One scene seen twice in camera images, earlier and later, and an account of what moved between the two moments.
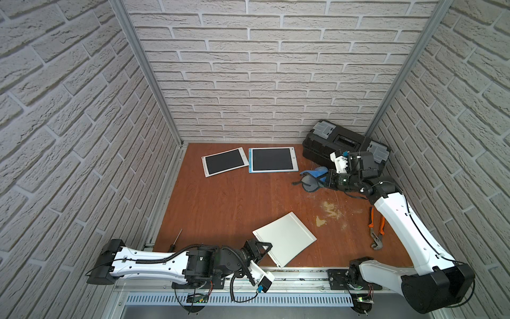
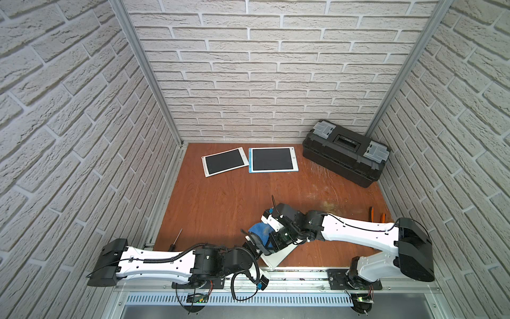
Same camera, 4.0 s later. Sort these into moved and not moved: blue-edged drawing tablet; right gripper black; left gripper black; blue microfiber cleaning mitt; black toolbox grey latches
Moved: blue microfiber cleaning mitt; right gripper black
Not moved: blue-edged drawing tablet; black toolbox grey latches; left gripper black
